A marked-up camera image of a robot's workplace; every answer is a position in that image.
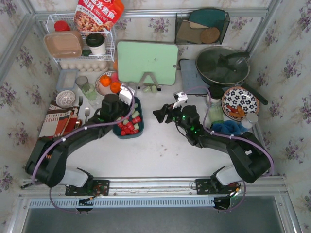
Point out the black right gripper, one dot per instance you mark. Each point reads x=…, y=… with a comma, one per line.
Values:
x=167, y=114

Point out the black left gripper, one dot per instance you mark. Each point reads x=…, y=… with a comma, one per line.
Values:
x=124, y=109

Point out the clear glass tumbler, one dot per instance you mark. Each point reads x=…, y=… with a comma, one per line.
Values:
x=97, y=103

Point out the teal plastic storage basket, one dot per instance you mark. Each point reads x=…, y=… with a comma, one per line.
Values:
x=133, y=133

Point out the green coffee capsule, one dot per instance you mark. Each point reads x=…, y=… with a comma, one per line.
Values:
x=154, y=89
x=147, y=89
x=136, y=126

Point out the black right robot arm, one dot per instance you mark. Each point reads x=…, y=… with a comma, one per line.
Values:
x=249, y=159

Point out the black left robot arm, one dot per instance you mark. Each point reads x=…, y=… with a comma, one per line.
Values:
x=47, y=162

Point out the white strainer basket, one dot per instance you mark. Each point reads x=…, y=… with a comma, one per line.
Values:
x=65, y=99

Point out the silver fork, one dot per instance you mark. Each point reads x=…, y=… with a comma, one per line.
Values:
x=80, y=102
x=87, y=113

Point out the pink bowl with oranges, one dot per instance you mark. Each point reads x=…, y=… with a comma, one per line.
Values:
x=108, y=83

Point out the green glass cup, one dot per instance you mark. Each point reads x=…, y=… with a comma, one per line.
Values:
x=87, y=89

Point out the rose gold spoon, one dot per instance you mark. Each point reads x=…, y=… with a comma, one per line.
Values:
x=78, y=124

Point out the egg tray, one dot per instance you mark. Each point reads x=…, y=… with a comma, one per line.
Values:
x=85, y=66

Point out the grey induction cooker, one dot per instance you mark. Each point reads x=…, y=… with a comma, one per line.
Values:
x=191, y=79

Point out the green cutting board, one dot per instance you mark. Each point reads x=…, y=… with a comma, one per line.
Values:
x=136, y=58

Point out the clear container blue lid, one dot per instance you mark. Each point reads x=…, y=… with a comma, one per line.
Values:
x=66, y=80

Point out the striped kitchen towel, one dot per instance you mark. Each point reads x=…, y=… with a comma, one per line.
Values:
x=59, y=121

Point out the green glass bottle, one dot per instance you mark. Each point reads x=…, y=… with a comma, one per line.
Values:
x=216, y=114

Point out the white jar black lid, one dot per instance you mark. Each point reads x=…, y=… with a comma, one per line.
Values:
x=216, y=94

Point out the white cup black lid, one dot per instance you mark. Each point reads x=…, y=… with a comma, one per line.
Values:
x=96, y=43

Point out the blue cloth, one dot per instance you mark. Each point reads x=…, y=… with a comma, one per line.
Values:
x=227, y=127

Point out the black pan with glass lid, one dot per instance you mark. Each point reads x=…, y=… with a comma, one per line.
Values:
x=226, y=67

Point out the floral patterned plate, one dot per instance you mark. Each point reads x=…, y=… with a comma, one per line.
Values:
x=237, y=102

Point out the brown plastic lunch box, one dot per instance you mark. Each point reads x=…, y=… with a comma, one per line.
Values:
x=64, y=45

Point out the blue jar silver lid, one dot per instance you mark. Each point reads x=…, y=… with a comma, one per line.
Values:
x=248, y=122

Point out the black mesh organizer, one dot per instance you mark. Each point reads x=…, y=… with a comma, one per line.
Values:
x=204, y=26

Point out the red snack bag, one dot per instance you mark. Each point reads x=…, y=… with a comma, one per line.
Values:
x=97, y=15

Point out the red capped jar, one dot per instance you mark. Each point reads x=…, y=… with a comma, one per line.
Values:
x=61, y=26

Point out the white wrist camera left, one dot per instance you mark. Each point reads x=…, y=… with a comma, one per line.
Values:
x=126, y=94

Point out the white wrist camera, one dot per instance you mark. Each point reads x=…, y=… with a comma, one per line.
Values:
x=180, y=98
x=126, y=94

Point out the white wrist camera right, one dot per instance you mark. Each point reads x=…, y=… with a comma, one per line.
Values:
x=180, y=98

